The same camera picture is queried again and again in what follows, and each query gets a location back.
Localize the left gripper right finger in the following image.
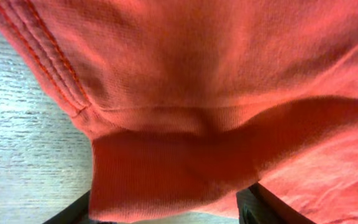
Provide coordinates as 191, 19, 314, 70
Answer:
236, 182, 315, 224

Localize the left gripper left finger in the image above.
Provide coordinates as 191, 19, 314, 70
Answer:
44, 191, 117, 224

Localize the orange soccer t-shirt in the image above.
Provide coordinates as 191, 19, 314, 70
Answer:
0, 0, 358, 223

